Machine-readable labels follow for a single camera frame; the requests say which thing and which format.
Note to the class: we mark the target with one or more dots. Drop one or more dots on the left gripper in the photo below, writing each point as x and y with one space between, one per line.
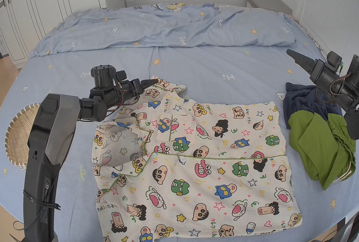
130 90

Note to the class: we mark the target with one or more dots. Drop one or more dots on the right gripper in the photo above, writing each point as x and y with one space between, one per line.
322 72

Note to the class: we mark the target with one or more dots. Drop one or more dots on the white printed pyjama top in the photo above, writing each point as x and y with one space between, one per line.
210 179

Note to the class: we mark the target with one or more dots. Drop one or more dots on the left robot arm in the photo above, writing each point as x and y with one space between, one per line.
42 151

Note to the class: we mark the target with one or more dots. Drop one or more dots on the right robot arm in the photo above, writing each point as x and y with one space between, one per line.
350 95

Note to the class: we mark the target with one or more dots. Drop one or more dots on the dark blue garment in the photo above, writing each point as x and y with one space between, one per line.
300 103

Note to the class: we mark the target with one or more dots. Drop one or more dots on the bed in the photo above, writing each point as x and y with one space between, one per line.
224 67

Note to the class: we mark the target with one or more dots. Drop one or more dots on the round woven basket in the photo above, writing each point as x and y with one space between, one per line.
16 140

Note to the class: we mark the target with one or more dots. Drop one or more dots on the pale blue quilt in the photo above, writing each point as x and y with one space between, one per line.
140 30

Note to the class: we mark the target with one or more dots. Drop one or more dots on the grey bedside table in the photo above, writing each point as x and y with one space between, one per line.
266 1

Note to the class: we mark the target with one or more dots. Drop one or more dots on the green shorts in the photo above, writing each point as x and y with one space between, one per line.
311 145

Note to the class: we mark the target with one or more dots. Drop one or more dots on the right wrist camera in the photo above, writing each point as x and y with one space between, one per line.
333 60

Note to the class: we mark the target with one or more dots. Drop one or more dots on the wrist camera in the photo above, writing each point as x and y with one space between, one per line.
333 60
120 75

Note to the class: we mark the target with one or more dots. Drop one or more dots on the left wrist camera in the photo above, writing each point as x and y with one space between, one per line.
120 75

